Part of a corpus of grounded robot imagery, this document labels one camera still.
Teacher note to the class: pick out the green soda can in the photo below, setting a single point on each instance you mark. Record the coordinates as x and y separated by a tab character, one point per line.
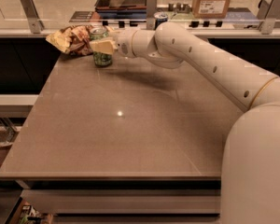
100	59

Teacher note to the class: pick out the right metal glass bracket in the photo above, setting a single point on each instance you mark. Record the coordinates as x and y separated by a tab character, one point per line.
270	17

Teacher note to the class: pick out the brown chip bag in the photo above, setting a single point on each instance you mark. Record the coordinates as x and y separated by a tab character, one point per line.
72	40

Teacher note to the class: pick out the table drawer front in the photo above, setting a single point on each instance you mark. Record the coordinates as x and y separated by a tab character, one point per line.
120	201

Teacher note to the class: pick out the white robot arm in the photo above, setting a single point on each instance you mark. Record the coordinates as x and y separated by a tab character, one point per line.
250	178

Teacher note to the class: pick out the blue energy drink can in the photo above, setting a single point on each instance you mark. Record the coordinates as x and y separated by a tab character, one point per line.
159	18

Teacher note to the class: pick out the metal glass bracket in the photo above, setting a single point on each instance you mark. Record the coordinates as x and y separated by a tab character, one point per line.
151	8
35	24
270	17

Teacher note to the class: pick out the cardboard box with label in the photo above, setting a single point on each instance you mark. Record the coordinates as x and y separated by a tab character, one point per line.
210	8

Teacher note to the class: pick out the middle metal glass bracket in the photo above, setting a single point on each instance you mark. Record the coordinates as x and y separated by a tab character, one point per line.
151	8

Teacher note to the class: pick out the left metal glass bracket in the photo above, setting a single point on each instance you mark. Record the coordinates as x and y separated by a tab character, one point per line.
35	24

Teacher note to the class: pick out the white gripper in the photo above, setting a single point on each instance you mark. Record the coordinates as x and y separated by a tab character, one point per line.
124	44

